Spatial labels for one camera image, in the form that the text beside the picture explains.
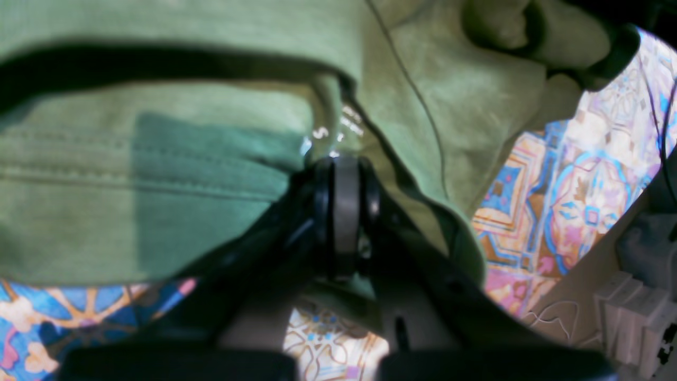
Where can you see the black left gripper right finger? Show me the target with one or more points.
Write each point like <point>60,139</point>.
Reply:
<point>438,323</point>

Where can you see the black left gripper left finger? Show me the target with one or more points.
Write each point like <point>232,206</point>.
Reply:
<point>232,326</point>

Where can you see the green t-shirt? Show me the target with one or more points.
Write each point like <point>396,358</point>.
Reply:
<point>138,135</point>

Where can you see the patterned tablecloth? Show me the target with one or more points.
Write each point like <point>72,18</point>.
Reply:
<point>559,188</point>

